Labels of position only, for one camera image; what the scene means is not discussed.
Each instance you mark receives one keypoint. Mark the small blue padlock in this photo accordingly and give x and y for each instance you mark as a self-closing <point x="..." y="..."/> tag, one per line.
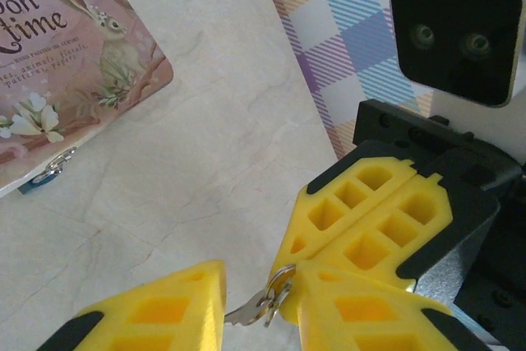
<point x="35" y="184"/>

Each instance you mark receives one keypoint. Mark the small silver key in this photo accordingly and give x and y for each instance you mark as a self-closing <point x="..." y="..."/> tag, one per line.
<point x="246" y="313"/>

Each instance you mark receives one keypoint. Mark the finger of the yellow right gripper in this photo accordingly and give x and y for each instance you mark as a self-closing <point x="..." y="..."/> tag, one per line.
<point x="353" y="199"/>
<point x="411" y="236"/>

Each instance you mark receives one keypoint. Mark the silver box hasp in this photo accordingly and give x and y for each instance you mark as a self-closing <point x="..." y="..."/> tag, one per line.
<point x="59" y="162"/>

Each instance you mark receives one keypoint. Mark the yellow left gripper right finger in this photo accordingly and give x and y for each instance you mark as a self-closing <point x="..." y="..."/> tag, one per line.
<point x="361" y="318"/>

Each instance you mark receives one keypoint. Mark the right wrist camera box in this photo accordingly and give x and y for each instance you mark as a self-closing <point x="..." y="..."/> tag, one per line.
<point x="452" y="18"/>

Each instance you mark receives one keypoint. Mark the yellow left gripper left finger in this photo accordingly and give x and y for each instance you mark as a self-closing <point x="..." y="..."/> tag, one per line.
<point x="164" y="314"/>

